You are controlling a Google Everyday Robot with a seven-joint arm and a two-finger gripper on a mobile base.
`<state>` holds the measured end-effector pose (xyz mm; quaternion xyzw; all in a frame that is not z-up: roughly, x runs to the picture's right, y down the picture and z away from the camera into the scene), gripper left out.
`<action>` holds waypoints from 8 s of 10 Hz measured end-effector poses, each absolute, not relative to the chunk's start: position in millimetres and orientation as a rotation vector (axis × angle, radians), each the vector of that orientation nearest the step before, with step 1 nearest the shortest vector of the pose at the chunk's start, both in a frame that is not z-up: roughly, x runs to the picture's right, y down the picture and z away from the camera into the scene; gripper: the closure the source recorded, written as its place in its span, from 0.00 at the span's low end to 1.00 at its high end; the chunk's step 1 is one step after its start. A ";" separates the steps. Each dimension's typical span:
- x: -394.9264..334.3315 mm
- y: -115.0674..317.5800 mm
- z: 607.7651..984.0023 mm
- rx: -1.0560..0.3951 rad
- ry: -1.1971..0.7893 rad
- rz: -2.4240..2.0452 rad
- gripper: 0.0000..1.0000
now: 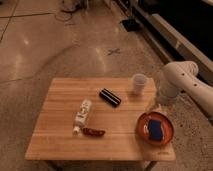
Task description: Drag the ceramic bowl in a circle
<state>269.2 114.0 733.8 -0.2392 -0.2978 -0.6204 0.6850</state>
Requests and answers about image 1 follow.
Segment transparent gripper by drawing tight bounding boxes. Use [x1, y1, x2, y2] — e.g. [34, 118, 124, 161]
[145, 98, 173, 115]

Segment orange ceramic bowl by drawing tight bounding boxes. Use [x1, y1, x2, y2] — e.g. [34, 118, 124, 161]
[135, 112, 174, 146]

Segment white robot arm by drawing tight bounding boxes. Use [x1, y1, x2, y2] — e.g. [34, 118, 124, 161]
[145, 61, 213, 117]

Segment blue sponge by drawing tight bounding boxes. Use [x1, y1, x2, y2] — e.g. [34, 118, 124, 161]
[148, 120, 163, 141]

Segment translucent plastic cup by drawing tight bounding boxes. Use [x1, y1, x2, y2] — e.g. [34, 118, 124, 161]
[132, 73, 147, 95]

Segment black rectangular box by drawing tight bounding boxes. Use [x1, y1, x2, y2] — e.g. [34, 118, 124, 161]
[99, 89, 121, 107]

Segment red chili pepper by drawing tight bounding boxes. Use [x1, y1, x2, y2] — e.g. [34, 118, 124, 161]
[82, 128, 105, 137]

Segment white tube bottle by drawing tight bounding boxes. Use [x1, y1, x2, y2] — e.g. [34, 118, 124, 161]
[73, 99, 92, 134]

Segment wooden table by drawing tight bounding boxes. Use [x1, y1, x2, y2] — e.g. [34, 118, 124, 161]
[25, 78, 176, 163]

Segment black floor box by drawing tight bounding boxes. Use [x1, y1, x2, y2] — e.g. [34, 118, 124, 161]
[121, 19, 140, 32]

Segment cables on floor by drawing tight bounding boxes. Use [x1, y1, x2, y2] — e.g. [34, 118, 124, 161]
[54, 0, 88, 23]

